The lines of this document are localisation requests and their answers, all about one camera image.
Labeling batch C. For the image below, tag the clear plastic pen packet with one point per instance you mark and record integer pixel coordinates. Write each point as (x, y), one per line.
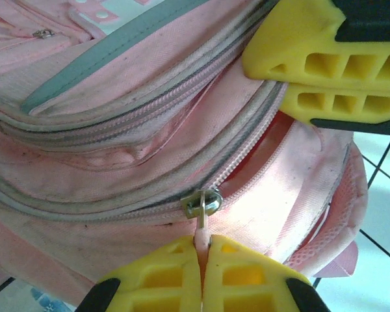
(48, 304)

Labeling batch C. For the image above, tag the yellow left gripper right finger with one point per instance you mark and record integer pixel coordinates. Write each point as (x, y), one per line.
(247, 282)

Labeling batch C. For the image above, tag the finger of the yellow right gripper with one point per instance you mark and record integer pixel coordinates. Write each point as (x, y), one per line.
(299, 39)
(312, 110)

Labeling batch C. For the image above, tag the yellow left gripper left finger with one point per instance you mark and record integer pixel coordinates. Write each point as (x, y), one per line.
(162, 279)

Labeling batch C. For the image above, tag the pink student backpack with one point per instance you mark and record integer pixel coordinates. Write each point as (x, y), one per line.
(117, 162)

